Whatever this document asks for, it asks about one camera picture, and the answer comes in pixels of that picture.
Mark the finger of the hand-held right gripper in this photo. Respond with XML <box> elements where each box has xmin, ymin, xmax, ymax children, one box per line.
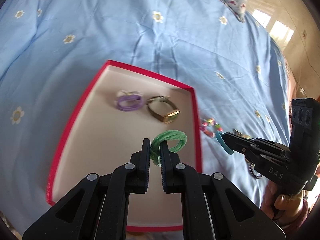
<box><xmin>223</xmin><ymin>132</ymin><xmax>291</xmax><ymax>156</ymax></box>
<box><xmin>244</xmin><ymin>153</ymin><xmax>286</xmax><ymax>167</ymax></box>

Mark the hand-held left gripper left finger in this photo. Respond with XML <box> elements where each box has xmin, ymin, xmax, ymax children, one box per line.
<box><xmin>22</xmin><ymin>138</ymin><xmax>151</xmax><ymax>240</ymax></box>

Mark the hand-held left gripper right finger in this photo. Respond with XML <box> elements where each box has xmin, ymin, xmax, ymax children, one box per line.
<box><xmin>160</xmin><ymin>140</ymin><xmax>286</xmax><ymax>240</ymax></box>

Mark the teal hair tie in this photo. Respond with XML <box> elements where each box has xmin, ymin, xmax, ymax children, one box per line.
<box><xmin>215</xmin><ymin>131</ymin><xmax>234</xmax><ymax>155</ymax></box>

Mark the green fabric hair tie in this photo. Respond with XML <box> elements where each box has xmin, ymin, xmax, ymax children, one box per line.
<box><xmin>150</xmin><ymin>130</ymin><xmax>188</xmax><ymax>167</ymax></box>

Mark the red shallow cardboard box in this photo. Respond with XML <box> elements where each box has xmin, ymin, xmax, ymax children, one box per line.
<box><xmin>46</xmin><ymin>60</ymin><xmax>203</xmax><ymax>232</ymax></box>

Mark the person's right hand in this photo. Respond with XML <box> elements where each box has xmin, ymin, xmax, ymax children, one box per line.
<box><xmin>260</xmin><ymin>183</ymin><xmax>308</xmax><ymax>221</ymax></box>

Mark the gold rectangular wrist watch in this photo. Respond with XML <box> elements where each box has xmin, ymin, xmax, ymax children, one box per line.
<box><xmin>146</xmin><ymin>96</ymin><xmax>181</xmax><ymax>125</ymax></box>

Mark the light blue flowered blanket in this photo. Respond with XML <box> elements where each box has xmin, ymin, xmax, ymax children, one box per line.
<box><xmin>0</xmin><ymin>0</ymin><xmax>293</xmax><ymax>240</ymax></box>

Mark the metal chain bracelet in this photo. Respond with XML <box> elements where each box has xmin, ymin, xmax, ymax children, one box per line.
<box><xmin>233</xmin><ymin>128</ymin><xmax>251</xmax><ymax>140</ymax></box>

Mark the dark bead bracelet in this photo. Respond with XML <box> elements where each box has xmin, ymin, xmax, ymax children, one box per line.
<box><xmin>248</xmin><ymin>163</ymin><xmax>262</xmax><ymax>180</ymax></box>

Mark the colourful beaded hair tie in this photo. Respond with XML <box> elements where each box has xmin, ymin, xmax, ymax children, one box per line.
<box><xmin>200</xmin><ymin>117</ymin><xmax>223</xmax><ymax>139</ymax></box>

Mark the purple hair tie with bow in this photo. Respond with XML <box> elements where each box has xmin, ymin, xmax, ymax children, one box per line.
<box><xmin>116</xmin><ymin>91</ymin><xmax>143</xmax><ymax>112</ymax></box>

